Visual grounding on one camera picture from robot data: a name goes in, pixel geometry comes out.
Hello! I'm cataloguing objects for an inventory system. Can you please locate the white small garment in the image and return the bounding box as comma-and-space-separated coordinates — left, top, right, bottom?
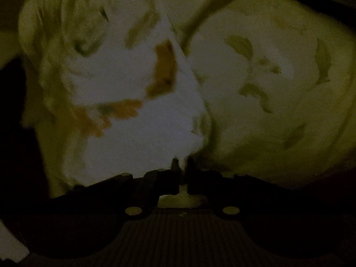
63, 12, 213, 188

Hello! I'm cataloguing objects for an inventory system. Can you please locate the yellow-green leaf print bed sheet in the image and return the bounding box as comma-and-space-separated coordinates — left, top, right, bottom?
0, 0, 356, 209

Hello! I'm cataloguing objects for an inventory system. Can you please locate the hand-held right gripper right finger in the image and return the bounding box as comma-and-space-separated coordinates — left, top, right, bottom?
186, 157, 306, 217

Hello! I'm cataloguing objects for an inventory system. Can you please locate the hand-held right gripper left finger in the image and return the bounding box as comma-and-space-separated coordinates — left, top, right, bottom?
53, 158, 180, 218

